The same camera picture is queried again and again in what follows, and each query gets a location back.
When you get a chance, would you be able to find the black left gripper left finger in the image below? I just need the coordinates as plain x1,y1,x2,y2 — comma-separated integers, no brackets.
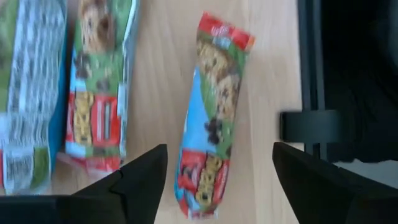
57,143,169,224

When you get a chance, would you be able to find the red chocolate chip granola bar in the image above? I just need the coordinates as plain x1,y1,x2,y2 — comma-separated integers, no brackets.
64,0,139,172
174,11,256,220
0,0,68,195

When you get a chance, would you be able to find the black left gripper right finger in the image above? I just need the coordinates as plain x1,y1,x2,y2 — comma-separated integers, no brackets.
272,142,398,224

